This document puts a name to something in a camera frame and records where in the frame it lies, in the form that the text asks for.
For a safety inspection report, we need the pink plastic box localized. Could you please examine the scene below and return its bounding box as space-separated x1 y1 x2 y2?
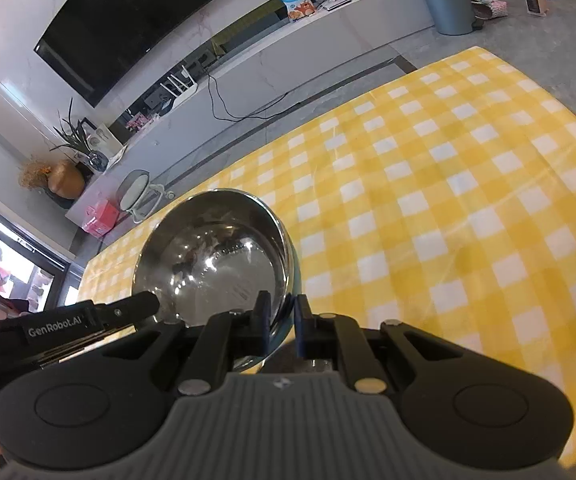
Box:
81 200 119 238

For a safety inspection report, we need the black power cable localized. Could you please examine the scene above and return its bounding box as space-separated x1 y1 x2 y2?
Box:
206 71 330 123

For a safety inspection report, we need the blue vase with plant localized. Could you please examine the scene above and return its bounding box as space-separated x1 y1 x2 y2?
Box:
53 99 109 172

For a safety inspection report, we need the white wifi router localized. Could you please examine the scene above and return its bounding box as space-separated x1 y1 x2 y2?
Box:
160 64 198 108

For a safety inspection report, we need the blue steel bowl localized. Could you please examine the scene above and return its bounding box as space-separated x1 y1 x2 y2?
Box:
132 188 301 372

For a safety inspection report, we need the black wall television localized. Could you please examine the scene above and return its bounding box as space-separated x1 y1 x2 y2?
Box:
34 0 213 106

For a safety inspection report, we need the white tv console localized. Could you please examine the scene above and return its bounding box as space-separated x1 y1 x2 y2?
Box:
66 0 433 224

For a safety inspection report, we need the yellow white checkered tablecloth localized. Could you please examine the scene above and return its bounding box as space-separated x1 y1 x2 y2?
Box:
77 45 576 468

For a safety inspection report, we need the brown round vase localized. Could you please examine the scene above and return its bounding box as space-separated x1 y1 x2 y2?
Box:
47 159 85 200

